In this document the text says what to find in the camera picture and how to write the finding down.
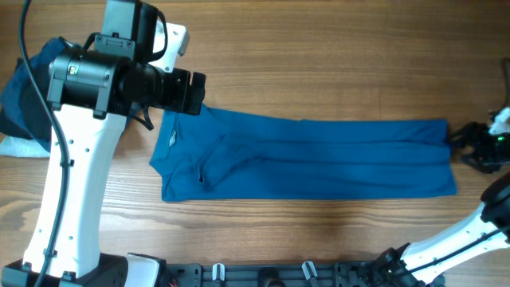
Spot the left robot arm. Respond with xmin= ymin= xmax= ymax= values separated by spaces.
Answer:
xmin=1 ymin=48 xmax=206 ymax=286

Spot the blue polo shirt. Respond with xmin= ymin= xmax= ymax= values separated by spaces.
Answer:
xmin=150 ymin=107 xmax=457 ymax=202

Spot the right black cable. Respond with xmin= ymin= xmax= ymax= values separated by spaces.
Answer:
xmin=406 ymin=59 xmax=510 ymax=276

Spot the dark navy crumpled garment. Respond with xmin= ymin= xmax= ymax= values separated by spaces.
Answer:
xmin=1 ymin=37 xmax=66 ymax=151

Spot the white cloth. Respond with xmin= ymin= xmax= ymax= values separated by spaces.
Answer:
xmin=1 ymin=136 xmax=50 ymax=158

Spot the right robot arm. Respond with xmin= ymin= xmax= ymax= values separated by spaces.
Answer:
xmin=367 ymin=122 xmax=509 ymax=286

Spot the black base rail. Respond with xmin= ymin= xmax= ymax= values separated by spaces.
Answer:
xmin=159 ymin=261 xmax=425 ymax=287

